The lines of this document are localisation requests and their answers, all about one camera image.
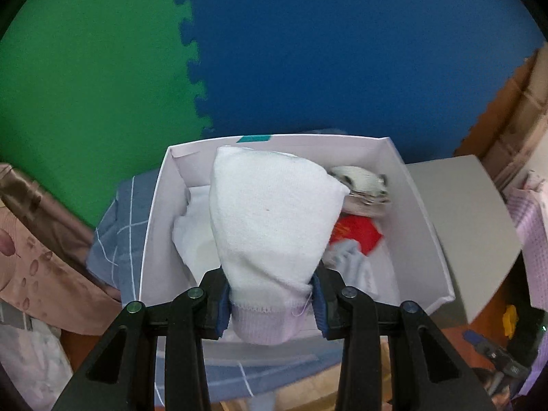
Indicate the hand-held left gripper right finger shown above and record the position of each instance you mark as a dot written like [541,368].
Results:
[320,308]

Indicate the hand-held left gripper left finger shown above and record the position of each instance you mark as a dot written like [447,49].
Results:
[222,308]

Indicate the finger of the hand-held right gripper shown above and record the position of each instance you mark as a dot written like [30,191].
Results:
[492,349]

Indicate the light blue underwear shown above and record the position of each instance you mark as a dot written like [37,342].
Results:
[351,265]

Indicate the white sock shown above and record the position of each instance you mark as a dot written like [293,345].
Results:
[265,222]

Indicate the white shoe box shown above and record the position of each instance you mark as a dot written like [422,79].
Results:
[411,231]

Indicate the white patterned underwear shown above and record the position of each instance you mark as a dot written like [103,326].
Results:
[364,184]

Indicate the yellow plastic object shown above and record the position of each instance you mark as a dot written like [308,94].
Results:
[509,319]

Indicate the red cloth item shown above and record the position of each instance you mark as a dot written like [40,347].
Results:
[359,233]

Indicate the lilac cloth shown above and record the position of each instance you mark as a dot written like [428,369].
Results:
[533,239]

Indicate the grey board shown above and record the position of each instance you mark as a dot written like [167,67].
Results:
[466,231]

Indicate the blue checked cloth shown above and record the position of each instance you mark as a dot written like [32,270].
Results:
[124,231]

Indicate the pink floral curtain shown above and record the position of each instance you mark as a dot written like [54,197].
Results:
[43,274]

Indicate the white floral cloth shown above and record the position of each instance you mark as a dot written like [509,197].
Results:
[30,364]

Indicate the cardboard box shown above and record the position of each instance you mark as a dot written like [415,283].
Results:
[513,128]

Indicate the brown satin cloth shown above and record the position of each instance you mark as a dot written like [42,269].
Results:
[30,192]

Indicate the green foam mat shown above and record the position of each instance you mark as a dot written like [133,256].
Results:
[85,94]

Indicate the blue foam mat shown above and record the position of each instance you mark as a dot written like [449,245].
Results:
[342,51]

